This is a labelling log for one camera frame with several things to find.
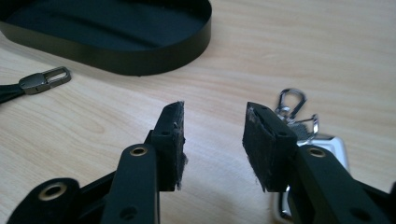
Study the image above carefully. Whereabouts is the black key rack with tray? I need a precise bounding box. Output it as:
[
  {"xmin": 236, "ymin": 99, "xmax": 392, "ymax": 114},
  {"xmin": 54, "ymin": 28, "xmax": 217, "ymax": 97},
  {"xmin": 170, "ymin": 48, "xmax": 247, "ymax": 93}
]
[{"xmin": 0, "ymin": 0, "xmax": 213, "ymax": 77}]

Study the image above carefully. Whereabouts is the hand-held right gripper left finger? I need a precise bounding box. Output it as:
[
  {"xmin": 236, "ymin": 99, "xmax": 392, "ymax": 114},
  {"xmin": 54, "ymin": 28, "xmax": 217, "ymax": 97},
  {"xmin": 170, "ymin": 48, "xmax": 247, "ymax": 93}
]
[{"xmin": 144, "ymin": 100, "xmax": 189, "ymax": 192}]

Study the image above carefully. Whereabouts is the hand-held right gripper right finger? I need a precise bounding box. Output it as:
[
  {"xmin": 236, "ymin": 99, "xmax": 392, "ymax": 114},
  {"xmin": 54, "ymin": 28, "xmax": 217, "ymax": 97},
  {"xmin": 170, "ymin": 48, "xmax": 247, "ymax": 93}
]
[{"xmin": 242, "ymin": 101, "xmax": 299, "ymax": 193}]

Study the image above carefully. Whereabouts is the black strap keychain with clasp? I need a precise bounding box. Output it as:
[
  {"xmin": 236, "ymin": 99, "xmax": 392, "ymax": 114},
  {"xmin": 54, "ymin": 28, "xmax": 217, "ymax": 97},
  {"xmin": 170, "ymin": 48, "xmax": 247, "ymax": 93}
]
[{"xmin": 0, "ymin": 65, "xmax": 72, "ymax": 105}]

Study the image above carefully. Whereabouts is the silver car key with carabiner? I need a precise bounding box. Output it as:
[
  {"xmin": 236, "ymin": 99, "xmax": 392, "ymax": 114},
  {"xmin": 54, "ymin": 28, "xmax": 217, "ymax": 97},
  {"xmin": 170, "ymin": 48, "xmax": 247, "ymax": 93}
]
[{"xmin": 273, "ymin": 88, "xmax": 351, "ymax": 224}]

